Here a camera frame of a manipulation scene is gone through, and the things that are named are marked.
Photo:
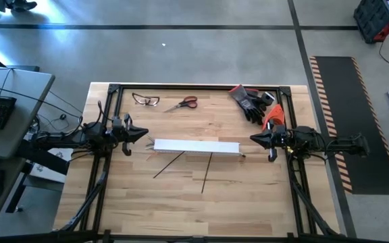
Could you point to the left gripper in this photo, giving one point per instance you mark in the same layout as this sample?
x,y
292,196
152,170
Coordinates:
x,y
122,133

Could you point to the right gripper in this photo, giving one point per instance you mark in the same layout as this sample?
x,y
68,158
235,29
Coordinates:
x,y
282,140

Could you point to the white duct cover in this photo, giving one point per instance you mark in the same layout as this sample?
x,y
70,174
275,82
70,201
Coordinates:
x,y
198,146

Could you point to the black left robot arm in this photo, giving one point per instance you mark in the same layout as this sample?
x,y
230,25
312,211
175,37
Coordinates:
x,y
63,137

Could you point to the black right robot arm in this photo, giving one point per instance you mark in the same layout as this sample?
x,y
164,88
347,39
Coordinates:
x,y
333,141

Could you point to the black red-cuffed work glove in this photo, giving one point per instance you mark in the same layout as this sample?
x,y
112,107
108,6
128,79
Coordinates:
x,y
243,99
257,116

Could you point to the clear safety glasses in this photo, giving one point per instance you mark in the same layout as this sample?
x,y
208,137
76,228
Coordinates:
x,y
139,100

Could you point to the black tape roll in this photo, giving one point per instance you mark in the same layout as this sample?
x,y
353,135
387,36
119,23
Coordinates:
x,y
267,98

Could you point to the small black floor plug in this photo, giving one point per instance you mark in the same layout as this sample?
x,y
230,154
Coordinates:
x,y
63,116

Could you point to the white box with logo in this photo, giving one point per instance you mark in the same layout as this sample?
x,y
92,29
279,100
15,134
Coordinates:
x,y
52,165

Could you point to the black desk leg bar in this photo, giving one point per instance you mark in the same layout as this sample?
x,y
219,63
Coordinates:
x,y
42,158

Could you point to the black hazard-striped floor mat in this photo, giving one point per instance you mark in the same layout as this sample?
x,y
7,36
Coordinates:
x,y
356,101

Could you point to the grey desk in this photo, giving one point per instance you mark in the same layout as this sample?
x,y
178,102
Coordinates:
x,y
22,87

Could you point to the black and red tool case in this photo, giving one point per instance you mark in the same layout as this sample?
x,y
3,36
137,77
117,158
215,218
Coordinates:
x,y
377,18

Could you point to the person's foot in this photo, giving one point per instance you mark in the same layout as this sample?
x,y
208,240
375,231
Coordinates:
x,y
22,4

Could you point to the black aluminium table frame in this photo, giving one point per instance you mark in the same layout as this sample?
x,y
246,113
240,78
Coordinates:
x,y
167,87

